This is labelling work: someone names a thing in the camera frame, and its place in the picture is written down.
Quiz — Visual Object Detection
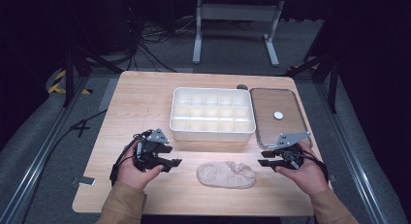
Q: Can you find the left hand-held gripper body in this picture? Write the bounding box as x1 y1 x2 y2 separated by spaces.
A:
131 128 174 173

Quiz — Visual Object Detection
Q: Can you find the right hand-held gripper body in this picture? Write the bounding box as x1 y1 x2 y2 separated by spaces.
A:
272 131 312 171

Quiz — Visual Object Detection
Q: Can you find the beige sock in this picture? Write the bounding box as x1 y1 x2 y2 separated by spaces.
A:
196 160 257 189

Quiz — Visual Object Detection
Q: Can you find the white divided storage box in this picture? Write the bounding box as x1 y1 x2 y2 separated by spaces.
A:
169 86 256 143

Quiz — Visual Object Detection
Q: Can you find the person's left hand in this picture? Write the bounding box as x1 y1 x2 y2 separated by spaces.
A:
115 141 165 191

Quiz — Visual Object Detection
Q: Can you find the person's right hand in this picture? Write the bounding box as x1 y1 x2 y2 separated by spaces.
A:
274 141 330 196

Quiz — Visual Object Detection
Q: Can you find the clear lid with white knob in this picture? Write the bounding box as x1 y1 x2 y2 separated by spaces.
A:
249 87 314 150

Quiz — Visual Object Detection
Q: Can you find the black metal stand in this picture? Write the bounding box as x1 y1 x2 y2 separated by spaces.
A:
61 0 124 108
284 4 344 114

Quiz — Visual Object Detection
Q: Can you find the yellow and black tape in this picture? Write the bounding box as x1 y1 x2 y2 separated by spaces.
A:
47 69 93 96

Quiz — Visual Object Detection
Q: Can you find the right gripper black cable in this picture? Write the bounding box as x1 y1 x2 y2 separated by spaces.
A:
300 149 331 183

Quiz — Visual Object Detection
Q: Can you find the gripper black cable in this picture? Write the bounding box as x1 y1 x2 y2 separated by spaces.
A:
300 149 331 183
109 130 153 187

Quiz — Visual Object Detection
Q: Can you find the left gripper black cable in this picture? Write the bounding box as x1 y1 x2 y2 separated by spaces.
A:
109 130 153 187

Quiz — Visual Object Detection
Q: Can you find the metal floor rail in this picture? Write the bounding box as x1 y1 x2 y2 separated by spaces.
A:
0 76 91 224
314 82 389 224

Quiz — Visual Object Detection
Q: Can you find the black floor cable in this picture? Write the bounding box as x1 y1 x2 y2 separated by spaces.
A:
19 109 109 224

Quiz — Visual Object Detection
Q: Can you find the bundle of floor cables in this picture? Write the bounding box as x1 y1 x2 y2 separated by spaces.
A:
127 15 197 74

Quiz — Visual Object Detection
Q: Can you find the white metal table frame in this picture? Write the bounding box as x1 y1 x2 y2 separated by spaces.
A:
192 0 285 68

